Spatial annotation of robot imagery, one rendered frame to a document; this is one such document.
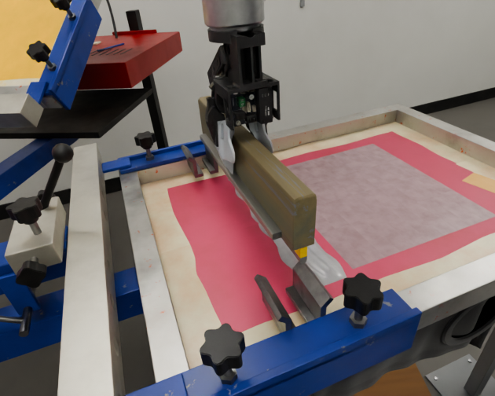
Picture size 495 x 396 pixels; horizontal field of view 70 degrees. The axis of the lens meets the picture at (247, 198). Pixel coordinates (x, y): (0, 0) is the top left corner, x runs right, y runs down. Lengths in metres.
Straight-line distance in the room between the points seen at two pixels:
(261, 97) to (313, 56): 2.49
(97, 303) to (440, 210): 0.59
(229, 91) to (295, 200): 0.16
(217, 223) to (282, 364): 0.34
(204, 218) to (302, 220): 0.32
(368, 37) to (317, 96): 0.59
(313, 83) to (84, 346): 2.76
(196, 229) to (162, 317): 0.22
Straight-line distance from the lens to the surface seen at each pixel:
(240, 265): 0.58
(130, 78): 1.37
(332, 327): 0.44
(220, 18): 0.46
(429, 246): 0.65
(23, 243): 0.54
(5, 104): 0.89
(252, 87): 0.46
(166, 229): 0.68
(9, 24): 1.26
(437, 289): 0.53
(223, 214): 0.69
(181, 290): 0.56
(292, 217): 0.40
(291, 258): 0.58
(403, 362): 0.84
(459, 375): 1.69
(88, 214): 0.62
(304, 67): 2.93
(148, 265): 0.56
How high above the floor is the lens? 1.36
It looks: 34 degrees down
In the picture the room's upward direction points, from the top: 5 degrees counter-clockwise
